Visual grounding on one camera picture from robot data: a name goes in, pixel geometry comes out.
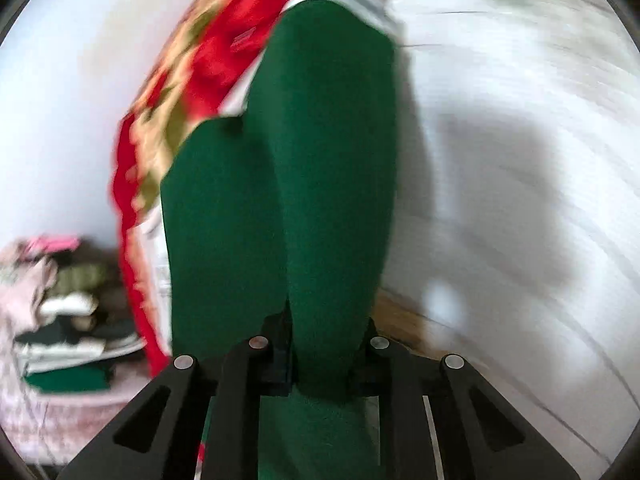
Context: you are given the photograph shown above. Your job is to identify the pink patterned cover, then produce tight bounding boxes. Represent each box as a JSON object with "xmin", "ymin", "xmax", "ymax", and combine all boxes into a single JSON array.
[{"xmin": 1, "ymin": 337, "xmax": 150, "ymax": 465}]

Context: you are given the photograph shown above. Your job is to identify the pile of folded clothes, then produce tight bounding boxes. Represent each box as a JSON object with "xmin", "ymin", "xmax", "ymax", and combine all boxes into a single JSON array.
[{"xmin": 1, "ymin": 235, "xmax": 145, "ymax": 394}]

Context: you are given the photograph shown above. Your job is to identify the green white varsity jacket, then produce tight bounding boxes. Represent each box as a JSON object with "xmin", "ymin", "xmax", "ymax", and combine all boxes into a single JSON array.
[{"xmin": 160, "ymin": 0, "xmax": 398, "ymax": 479}]

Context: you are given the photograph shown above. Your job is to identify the red floral blanket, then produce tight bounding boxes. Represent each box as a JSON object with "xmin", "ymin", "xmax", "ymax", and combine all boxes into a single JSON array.
[{"xmin": 112, "ymin": 0, "xmax": 286, "ymax": 375}]

